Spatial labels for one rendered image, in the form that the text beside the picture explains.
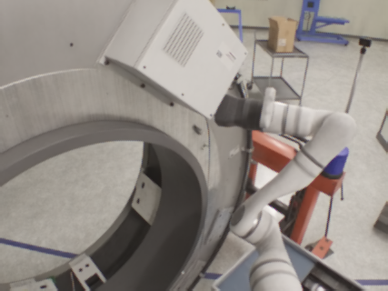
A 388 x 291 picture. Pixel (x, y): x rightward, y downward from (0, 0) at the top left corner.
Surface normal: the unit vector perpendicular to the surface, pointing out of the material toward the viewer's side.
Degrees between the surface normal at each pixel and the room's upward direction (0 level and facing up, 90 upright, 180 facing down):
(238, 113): 46
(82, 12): 90
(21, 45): 90
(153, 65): 90
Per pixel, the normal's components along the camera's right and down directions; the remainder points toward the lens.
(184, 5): 0.69, 0.39
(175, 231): -0.64, -0.06
